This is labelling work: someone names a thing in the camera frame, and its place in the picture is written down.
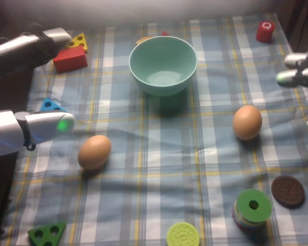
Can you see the blue triangle block with holes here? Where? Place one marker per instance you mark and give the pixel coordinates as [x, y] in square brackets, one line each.
[50, 105]

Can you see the green toy sandwich cookie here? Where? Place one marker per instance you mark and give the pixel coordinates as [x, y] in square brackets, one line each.
[182, 235]

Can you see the brown toy sandwich cookie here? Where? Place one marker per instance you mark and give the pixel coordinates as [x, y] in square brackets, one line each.
[288, 191]

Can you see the yellow triangle block with holes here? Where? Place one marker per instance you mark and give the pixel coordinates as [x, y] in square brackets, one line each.
[80, 41]

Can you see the red triangle block with holes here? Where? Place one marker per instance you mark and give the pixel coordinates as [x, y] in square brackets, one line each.
[164, 33]

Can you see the red rectangular block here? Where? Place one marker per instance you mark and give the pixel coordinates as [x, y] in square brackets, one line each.
[70, 60]

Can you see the green triangle block with holes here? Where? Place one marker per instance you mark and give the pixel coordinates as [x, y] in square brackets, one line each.
[47, 234]

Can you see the blue plaid cloth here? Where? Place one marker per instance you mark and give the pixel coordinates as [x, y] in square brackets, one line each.
[169, 159]

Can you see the teal bowl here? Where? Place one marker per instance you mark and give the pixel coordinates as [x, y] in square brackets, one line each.
[163, 66]

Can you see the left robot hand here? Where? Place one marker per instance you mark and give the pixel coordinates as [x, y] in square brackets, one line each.
[46, 123]

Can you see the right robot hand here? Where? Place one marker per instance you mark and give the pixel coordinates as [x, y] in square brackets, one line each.
[288, 77]

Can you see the red cylinder block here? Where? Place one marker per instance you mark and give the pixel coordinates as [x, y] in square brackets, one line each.
[265, 32]

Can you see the orange lion toy cookie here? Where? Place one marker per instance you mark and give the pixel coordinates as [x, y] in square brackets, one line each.
[141, 40]

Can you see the brown egg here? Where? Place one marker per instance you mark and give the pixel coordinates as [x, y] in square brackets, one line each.
[247, 122]
[94, 152]

